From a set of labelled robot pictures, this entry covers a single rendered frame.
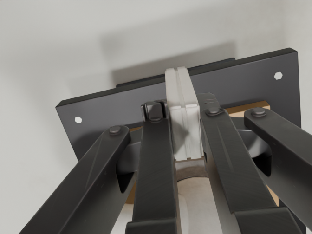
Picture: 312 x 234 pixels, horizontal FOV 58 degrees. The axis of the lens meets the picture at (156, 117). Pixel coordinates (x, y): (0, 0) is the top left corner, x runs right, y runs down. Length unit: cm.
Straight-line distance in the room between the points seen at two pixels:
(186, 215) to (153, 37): 54
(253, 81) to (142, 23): 39
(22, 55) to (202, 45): 54
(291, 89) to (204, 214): 30
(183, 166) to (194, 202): 11
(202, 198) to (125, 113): 24
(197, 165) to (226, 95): 16
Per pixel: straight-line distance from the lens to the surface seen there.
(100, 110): 61
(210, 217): 48
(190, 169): 58
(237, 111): 58
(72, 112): 63
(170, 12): 84
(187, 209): 50
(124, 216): 50
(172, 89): 15
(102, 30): 87
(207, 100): 16
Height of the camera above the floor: 84
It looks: 65 degrees down
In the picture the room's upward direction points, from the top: 174 degrees counter-clockwise
